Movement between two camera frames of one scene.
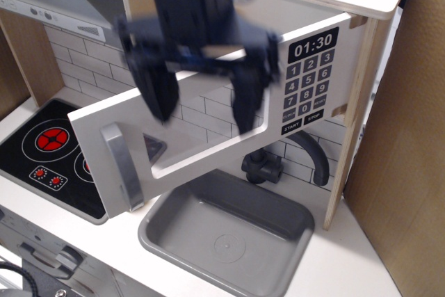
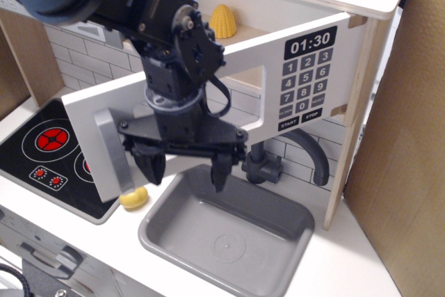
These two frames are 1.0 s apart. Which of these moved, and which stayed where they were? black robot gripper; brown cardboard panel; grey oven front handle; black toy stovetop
Moved: black robot gripper
Stayed: black toy stovetop; brown cardboard panel; grey oven front handle
